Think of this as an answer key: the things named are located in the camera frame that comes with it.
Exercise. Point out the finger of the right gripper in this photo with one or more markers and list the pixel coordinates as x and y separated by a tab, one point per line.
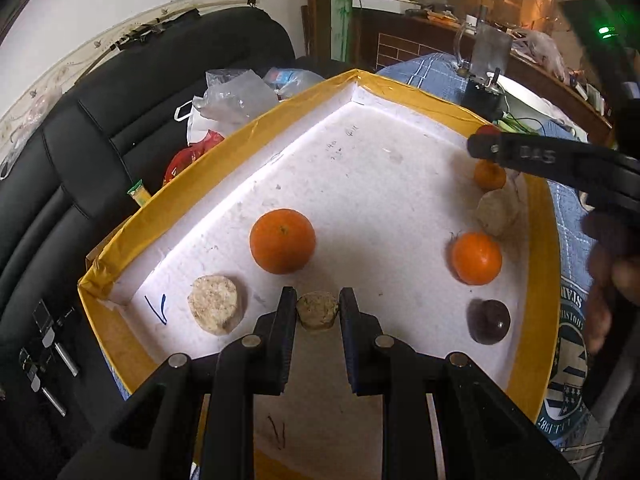
547	157

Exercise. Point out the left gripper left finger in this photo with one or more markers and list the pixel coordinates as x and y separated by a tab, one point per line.
196	410

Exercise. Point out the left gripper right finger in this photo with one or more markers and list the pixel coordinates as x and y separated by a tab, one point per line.
442	417

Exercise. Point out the small orange tangerine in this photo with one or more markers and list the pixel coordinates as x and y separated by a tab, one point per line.
489	176

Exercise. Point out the beige round cake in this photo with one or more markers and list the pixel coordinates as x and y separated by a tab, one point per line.
317	310

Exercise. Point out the large orange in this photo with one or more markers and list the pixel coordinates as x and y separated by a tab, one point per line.
282	241

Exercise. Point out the person's right hand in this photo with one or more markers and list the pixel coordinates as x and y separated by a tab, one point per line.
613	263

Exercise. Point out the blue plaid tablecloth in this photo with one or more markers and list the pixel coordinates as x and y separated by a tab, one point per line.
563	418

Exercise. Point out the green leafy vegetable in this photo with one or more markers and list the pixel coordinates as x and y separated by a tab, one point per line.
508	123

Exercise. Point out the white enamel basin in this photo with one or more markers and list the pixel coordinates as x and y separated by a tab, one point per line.
524	103

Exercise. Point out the dark plum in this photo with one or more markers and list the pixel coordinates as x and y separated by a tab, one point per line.
489	321

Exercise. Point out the beige cake in tray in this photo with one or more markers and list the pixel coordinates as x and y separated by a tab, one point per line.
497	210

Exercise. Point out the white lump in tray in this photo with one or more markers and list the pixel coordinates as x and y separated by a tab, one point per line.
215	304

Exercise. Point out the black small box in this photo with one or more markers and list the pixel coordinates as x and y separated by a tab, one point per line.
485	100

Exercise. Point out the pink plastic bag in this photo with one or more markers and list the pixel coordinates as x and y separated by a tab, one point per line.
542	49

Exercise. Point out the black sofa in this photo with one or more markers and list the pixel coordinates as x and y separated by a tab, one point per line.
69	189

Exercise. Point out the glass mug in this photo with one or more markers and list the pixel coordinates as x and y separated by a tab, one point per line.
490	53

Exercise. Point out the orange in tray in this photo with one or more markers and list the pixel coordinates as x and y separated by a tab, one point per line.
475	258

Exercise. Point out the yellow tray white lining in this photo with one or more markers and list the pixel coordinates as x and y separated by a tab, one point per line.
382	172

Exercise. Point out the red snack packet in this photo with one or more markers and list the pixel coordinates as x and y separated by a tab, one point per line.
186	157

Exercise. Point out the clear plastic bag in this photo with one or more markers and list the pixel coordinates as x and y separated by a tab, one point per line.
232	99

